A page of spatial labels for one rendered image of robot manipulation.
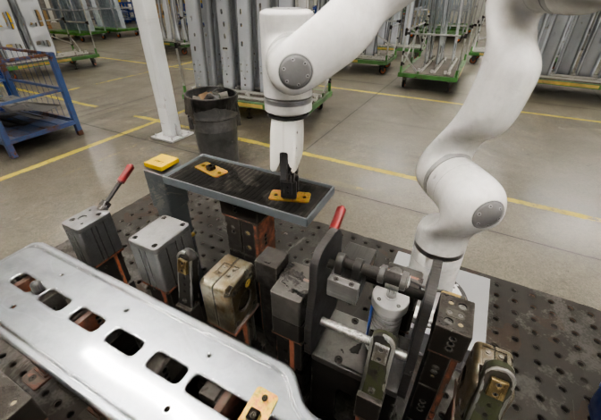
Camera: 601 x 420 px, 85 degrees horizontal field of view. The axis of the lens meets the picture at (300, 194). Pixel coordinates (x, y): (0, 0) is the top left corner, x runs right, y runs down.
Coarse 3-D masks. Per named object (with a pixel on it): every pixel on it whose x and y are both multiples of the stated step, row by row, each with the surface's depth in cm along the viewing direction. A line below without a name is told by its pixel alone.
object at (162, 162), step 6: (156, 156) 85; (162, 156) 85; (168, 156) 85; (150, 162) 82; (156, 162) 82; (162, 162) 82; (168, 162) 82; (174, 162) 84; (156, 168) 81; (162, 168) 80
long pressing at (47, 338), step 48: (0, 288) 68; (48, 288) 68; (96, 288) 68; (0, 336) 59; (48, 336) 59; (96, 336) 59; (144, 336) 59; (192, 336) 59; (96, 384) 52; (144, 384) 52; (240, 384) 52; (288, 384) 51
